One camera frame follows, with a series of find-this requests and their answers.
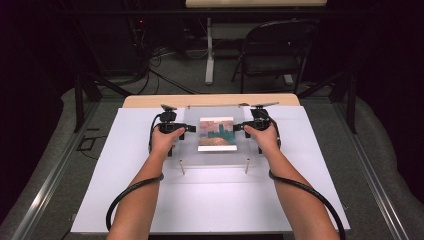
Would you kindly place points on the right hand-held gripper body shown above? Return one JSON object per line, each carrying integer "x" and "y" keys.
{"x": 259, "y": 123}

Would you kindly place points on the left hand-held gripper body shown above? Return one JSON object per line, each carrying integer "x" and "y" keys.
{"x": 168, "y": 126}

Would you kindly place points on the clear acrylic photo frame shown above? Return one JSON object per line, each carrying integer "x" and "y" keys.
{"x": 190, "y": 150}

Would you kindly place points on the colourful picture card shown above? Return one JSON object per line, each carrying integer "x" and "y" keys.
{"x": 217, "y": 135}

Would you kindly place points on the person's left hand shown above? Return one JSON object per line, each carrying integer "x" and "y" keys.
{"x": 163, "y": 141}

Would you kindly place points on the person's right hand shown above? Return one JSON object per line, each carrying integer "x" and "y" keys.
{"x": 266, "y": 140}

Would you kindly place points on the light wooden table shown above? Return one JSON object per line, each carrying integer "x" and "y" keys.
{"x": 206, "y": 99}

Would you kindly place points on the black folding chair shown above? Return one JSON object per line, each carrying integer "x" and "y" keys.
{"x": 270, "y": 63}

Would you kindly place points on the white board sheet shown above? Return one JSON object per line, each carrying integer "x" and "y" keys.
{"x": 216, "y": 200}

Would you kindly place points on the beige desk with white legs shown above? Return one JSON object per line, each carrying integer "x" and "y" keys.
{"x": 209, "y": 50}

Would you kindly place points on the black metal stand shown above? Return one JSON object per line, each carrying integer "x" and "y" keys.
{"x": 351, "y": 100}
{"x": 79, "y": 100}

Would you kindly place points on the dark equipment cabinet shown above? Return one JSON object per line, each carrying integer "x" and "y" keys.
{"x": 113, "y": 50}

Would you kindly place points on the aluminium rail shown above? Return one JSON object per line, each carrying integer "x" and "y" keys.
{"x": 50, "y": 186}
{"x": 373, "y": 186}

